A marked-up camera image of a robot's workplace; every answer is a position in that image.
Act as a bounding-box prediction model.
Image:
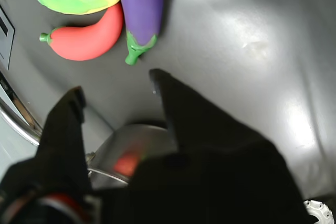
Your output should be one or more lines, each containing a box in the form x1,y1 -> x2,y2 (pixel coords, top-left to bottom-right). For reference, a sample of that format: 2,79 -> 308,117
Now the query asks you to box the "purple toy aubergine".
111,0 -> 164,65

